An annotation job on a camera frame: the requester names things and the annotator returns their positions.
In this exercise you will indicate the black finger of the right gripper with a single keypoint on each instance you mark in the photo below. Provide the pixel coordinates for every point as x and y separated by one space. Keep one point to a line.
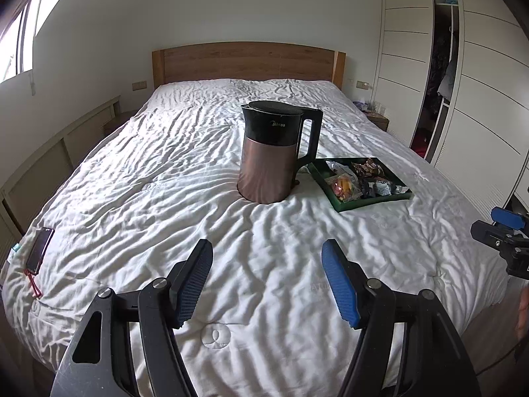
486 234

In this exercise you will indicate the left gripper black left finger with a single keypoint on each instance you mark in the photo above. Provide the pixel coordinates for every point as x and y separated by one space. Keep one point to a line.
99 359

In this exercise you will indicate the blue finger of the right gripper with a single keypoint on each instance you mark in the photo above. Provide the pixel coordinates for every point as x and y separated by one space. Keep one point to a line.
510 219

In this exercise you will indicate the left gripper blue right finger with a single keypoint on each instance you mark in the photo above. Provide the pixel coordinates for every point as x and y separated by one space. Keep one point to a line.
408 345

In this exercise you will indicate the brown nutritious snack pack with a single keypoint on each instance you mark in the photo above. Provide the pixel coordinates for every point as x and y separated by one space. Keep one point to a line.
367 169

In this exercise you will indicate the clear bag of dried fruit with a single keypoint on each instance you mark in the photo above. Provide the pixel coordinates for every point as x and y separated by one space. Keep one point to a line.
345 187

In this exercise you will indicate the white chocolate cookie pack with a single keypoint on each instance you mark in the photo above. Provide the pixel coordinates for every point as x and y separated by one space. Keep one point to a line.
380 187

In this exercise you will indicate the white silver snack wrapper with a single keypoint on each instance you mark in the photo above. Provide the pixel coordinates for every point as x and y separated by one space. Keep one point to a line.
339 170

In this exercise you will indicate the person's right hand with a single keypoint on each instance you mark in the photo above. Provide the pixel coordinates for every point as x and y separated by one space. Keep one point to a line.
522 319

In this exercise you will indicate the black smartphone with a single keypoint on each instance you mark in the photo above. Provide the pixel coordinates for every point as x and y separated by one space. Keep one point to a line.
38 250

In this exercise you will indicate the white bed duvet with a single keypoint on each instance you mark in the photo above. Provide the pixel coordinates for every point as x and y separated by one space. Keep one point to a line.
266 323

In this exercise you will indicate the green tray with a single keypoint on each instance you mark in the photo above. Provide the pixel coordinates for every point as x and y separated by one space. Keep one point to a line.
319 170

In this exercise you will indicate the wooden nightstand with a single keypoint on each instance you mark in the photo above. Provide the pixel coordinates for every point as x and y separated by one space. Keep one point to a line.
376 118

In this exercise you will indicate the copper and black electric kettle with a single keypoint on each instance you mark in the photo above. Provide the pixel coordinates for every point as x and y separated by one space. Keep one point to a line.
279 140

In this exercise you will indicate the wooden headboard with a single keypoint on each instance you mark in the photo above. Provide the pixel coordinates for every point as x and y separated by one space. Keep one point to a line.
247 60

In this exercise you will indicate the window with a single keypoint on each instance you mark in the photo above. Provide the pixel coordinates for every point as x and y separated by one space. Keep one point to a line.
18 39

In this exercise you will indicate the wall socket plate right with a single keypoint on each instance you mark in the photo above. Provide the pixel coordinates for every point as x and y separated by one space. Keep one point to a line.
363 85

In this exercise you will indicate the wall socket plate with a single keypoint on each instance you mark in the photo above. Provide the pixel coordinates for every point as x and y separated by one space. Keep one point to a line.
138 86
363 85

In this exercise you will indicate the wall socket plate left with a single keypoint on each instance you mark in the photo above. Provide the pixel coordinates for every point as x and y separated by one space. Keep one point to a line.
138 86

